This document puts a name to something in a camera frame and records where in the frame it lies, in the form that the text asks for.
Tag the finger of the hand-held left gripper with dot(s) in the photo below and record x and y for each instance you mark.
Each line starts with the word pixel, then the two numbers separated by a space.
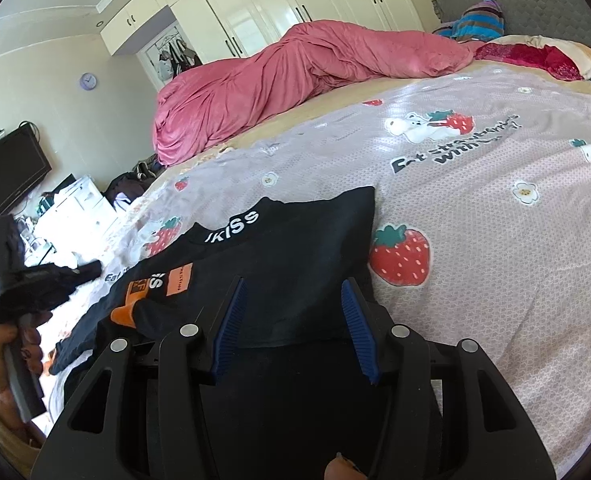
pixel 88 271

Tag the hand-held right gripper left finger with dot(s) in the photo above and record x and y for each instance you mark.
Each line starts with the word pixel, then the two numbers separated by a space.
pixel 228 330

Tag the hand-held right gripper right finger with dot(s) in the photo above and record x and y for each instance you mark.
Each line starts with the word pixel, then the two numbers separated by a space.
pixel 358 330

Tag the black printed t-shirt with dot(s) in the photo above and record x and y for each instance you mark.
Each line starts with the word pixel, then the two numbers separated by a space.
pixel 295 260

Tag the person's left forearm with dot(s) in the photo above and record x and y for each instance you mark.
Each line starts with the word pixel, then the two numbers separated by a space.
pixel 10 455

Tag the pile of dark clothes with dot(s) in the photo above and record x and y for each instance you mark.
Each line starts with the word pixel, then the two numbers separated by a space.
pixel 125 185

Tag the hanging clothes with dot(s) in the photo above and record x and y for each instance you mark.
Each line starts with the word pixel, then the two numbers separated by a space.
pixel 175 57

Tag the person's right hand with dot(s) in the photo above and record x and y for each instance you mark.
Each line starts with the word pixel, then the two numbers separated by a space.
pixel 340 469

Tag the white drawer dresser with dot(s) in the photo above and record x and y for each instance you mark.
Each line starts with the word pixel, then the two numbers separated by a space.
pixel 83 205

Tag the black television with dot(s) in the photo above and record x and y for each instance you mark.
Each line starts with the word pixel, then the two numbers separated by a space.
pixel 10 175

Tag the strawberry printed bed sheet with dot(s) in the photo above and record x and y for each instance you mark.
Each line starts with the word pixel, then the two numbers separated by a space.
pixel 475 200

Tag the pink duvet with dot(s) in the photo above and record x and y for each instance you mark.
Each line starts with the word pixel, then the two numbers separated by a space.
pixel 275 85

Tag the white wardrobe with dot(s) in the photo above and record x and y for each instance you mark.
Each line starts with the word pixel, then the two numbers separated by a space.
pixel 255 10

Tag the red and cream pillow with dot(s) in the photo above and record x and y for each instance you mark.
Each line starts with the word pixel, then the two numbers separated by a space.
pixel 535 55

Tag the blue and pink cloth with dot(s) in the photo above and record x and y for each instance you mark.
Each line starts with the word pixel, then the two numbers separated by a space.
pixel 475 20

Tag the purple wall clock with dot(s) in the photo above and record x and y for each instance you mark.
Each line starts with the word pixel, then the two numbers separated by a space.
pixel 88 81

